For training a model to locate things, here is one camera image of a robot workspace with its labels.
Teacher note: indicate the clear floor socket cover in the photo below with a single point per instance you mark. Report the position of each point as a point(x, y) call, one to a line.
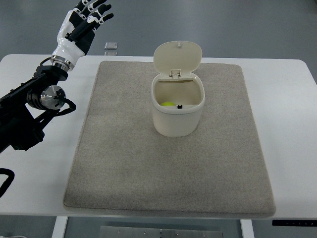
point(111, 45)

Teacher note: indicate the white left table leg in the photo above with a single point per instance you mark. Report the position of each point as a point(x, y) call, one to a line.
point(60, 227)

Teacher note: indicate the yellow tennis ball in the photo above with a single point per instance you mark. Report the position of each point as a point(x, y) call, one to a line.
point(166, 104)

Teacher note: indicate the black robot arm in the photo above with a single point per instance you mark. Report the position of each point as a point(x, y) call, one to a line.
point(26, 110)

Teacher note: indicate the white right table leg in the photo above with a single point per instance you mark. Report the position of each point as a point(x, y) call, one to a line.
point(247, 228)

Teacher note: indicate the white table leg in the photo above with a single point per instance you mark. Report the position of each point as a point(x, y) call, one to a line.
point(60, 227)
point(247, 228)

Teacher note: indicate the black table control panel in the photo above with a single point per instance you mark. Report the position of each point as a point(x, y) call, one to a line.
point(295, 223)

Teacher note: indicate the beige bin with open lid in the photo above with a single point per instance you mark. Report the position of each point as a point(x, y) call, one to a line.
point(176, 82)

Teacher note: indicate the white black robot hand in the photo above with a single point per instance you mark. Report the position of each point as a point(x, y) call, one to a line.
point(77, 31)

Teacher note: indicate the grey felt mat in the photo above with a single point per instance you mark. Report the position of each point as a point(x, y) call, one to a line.
point(122, 164)

